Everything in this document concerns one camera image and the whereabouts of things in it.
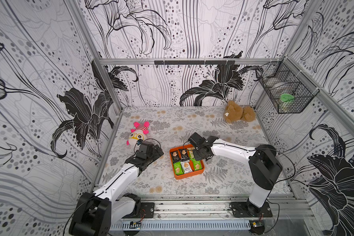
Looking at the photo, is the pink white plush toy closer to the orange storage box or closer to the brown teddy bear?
the orange storage box

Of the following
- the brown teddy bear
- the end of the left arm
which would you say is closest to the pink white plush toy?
the end of the left arm

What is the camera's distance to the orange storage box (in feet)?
2.78
